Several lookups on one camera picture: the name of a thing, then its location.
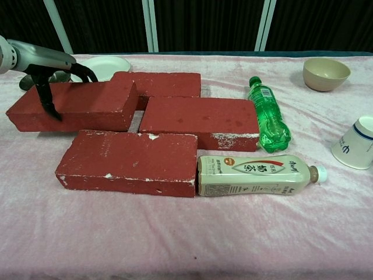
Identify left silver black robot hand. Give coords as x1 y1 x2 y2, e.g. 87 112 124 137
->
8 39 98 122

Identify red brick chipped white edges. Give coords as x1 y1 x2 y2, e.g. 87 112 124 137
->
55 129 198 198

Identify red brick white-scuffed side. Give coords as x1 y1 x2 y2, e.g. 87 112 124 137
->
139 97 260 152

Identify white round plate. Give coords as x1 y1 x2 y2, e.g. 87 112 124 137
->
69 55 131 83

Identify black curtain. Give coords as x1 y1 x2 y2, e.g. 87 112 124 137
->
0 0 373 55

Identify pink velvet tablecloth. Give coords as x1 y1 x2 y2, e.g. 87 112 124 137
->
0 52 373 280

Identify green plastic bottle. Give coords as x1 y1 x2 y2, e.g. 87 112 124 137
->
247 75 291 154

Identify cream milk tea bottle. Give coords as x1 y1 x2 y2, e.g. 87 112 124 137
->
197 154 328 198

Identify beige bowl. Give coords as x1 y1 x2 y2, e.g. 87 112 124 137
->
302 57 351 93

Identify white paper cup blue print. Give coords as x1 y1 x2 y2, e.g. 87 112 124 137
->
331 115 373 170

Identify slanted white frame post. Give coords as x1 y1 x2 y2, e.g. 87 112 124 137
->
43 0 73 55

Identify wide white frame post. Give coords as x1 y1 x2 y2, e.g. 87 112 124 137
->
142 0 160 53

